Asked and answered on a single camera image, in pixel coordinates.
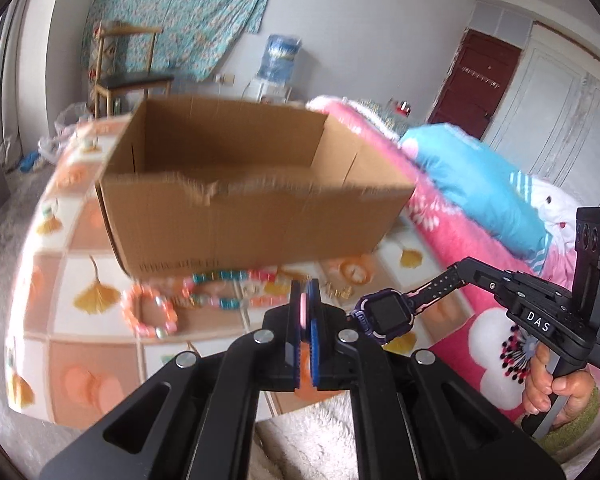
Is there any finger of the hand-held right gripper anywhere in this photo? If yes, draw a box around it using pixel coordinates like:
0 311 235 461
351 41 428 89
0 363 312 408
450 257 511 293

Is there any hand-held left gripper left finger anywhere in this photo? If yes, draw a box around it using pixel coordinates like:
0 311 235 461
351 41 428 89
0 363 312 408
39 280 306 480

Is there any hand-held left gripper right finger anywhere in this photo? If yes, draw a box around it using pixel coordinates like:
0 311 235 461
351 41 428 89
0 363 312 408
307 280 566 480

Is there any dark purple smartwatch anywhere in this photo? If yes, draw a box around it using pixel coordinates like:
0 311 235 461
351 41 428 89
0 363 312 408
352 265 463 346

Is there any multicolour bead bracelet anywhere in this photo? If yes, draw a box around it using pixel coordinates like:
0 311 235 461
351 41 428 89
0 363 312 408
182 267 293 311

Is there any orange bead bracelet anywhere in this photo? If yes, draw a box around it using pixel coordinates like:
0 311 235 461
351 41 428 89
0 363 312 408
121 282 179 338

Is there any cardboard box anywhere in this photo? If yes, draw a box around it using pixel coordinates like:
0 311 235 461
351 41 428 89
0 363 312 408
96 94 417 279

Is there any person's right forearm green sleeve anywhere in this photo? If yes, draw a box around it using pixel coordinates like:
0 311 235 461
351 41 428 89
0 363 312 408
535 375 600 461

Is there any person's right hand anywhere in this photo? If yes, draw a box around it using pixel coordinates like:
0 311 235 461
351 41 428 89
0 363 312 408
522 342 593 423

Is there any pink floral blanket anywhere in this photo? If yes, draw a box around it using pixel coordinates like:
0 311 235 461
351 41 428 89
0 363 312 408
307 95 600 431

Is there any blue pillow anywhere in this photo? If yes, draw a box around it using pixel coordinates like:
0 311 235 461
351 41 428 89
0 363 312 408
400 124 553 261

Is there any white wardrobe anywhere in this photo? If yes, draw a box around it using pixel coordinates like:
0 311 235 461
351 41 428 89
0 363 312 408
480 7 600 211

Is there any silver sequined pillow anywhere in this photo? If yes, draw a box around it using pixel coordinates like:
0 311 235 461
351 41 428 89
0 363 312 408
350 100 411 131

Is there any dark red door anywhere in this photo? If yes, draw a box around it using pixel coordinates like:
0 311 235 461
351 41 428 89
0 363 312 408
427 30 523 138

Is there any blue water bottle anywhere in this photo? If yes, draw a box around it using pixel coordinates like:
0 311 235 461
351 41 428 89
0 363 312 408
257 34 303 83

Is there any wooden chair black seat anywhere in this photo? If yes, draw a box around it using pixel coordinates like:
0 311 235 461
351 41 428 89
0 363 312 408
89 21 175 118

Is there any white plastic bag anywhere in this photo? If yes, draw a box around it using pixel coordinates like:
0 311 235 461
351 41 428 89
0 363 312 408
39 102 93 163

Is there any patterned chair cushion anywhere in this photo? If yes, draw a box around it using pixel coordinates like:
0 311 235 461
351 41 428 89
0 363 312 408
90 35 112 81

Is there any teal floral wall cloth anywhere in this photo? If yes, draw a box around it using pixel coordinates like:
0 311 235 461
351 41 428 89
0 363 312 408
82 0 281 81

